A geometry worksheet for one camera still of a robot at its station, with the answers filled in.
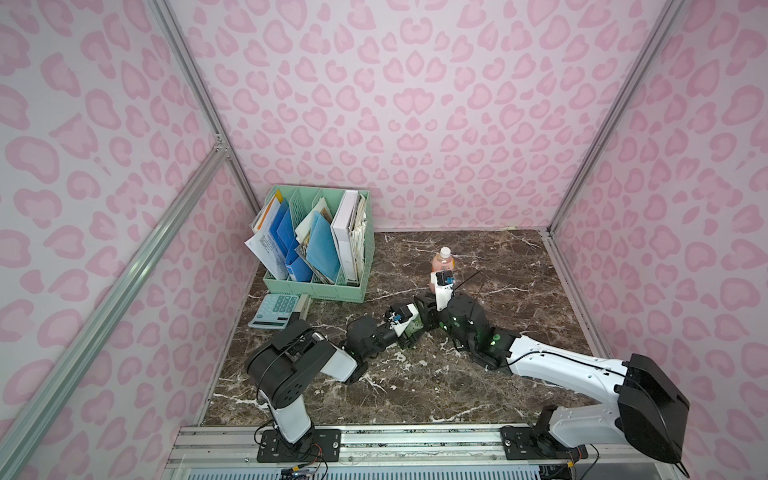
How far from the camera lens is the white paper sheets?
87cm

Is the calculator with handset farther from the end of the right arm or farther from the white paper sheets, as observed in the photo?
the end of the right arm

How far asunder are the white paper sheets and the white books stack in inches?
7.5

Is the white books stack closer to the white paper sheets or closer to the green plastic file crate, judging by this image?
the green plastic file crate

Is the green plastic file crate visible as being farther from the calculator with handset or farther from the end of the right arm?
the end of the right arm

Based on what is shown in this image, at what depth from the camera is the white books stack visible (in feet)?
2.88

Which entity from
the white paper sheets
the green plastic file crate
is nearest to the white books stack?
the green plastic file crate

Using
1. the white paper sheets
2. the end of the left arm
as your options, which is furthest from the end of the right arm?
the white paper sheets

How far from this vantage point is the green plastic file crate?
34.9 inches
